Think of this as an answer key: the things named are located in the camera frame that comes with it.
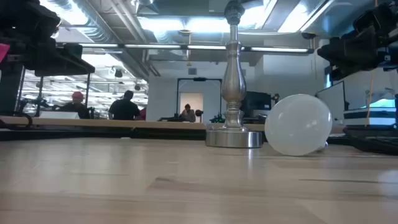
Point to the white board panel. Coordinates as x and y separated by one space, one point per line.
334 102

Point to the black dome ceiling camera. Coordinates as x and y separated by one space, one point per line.
308 35

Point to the black computer monitor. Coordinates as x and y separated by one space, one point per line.
258 101

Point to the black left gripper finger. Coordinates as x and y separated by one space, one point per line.
84 68

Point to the black background frame rig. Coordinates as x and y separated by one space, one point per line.
199 79
88 93

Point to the silver metal lamp base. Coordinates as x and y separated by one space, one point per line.
233 93

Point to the small round black device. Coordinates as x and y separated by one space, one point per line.
199 112

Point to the white striped box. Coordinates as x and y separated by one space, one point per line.
370 116

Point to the white globe lightbulb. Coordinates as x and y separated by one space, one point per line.
297 124

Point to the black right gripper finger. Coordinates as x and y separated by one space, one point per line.
326 53

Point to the pink tag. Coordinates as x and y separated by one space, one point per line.
3 51

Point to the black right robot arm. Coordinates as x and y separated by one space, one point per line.
382 15

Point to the light wooden desk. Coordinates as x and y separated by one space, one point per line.
93 123

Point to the black aluminium table frame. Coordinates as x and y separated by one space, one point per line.
93 134

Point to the long ceiling light strip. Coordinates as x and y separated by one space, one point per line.
155 46

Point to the black flat panel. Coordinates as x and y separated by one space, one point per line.
11 93

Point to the person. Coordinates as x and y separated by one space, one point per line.
76 105
188 114
124 109

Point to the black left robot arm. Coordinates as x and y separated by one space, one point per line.
25 18

